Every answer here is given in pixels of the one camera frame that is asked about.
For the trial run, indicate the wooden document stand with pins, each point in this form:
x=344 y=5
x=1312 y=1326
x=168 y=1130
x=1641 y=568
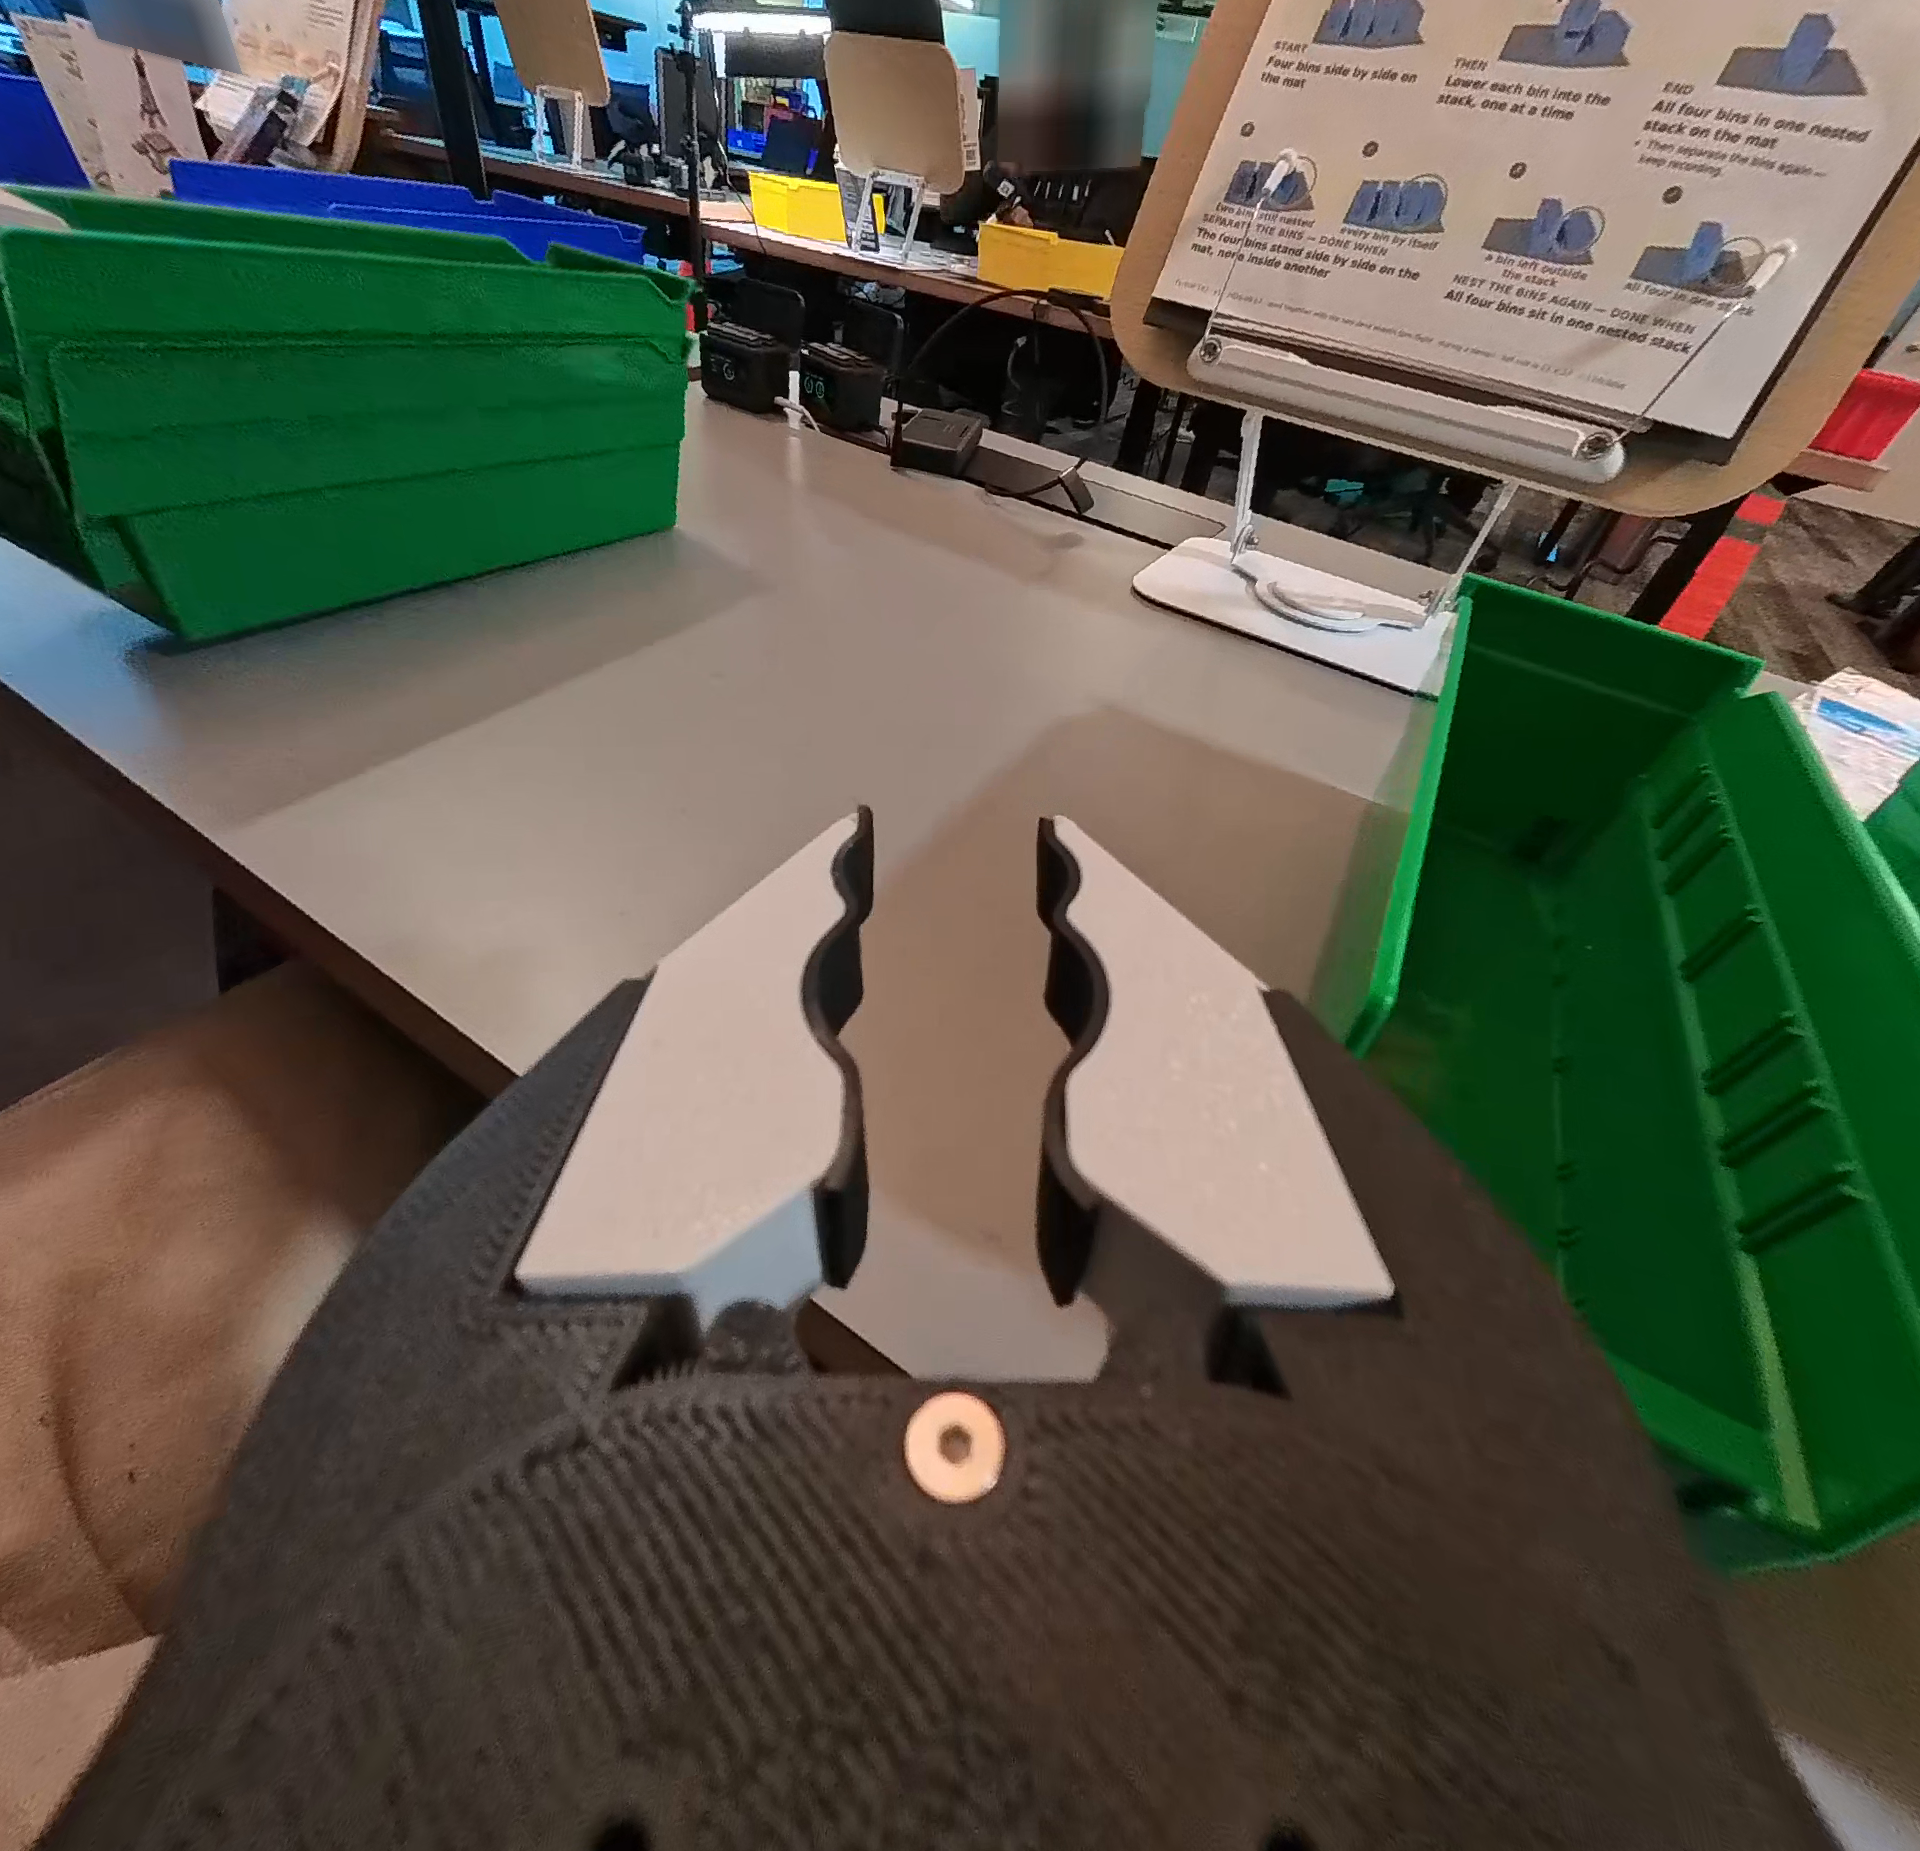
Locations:
x=893 y=105
x=368 y=67
x=548 y=21

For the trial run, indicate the white paper with blue print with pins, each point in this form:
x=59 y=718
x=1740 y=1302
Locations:
x=1860 y=742

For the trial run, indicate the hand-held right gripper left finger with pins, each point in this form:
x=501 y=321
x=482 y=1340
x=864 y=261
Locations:
x=690 y=1132

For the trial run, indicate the yellow plastic bin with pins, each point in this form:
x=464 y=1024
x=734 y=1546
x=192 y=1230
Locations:
x=802 y=209
x=1050 y=261

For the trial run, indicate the person's beige trousers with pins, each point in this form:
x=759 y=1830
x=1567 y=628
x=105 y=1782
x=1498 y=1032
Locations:
x=180 y=1282

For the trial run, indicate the red plastic bin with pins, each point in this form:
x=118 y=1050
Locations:
x=1875 y=419

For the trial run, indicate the long wooden workbench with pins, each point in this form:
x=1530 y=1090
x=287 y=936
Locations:
x=931 y=273

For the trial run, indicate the blue plastic bin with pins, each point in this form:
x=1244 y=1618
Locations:
x=420 y=225
x=38 y=135

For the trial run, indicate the black power adapter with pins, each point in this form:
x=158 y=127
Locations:
x=939 y=441

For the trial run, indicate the instruction sheet on stand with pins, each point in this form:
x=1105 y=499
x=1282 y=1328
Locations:
x=1305 y=622

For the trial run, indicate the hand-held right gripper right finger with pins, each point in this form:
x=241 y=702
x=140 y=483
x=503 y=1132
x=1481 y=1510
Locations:
x=1214 y=1132

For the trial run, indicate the white card with tower drawing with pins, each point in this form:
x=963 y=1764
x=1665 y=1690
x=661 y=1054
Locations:
x=121 y=111

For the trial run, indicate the grey desk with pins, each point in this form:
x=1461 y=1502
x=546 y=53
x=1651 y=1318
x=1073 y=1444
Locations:
x=675 y=712

